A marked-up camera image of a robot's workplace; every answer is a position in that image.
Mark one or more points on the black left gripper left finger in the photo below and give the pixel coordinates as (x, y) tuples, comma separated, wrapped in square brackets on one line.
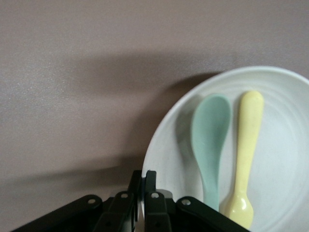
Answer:
[(116, 212)]

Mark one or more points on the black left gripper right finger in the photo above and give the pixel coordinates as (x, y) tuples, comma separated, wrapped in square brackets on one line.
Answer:
[(159, 212)]

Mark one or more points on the green plastic spoon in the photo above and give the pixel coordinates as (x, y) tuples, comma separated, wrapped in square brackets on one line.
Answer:
[(210, 130)]

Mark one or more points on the yellow plastic fork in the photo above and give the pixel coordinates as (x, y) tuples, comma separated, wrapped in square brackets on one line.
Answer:
[(247, 135)]

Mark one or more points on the round white plate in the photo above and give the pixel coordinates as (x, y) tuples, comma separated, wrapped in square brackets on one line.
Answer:
[(282, 157)]

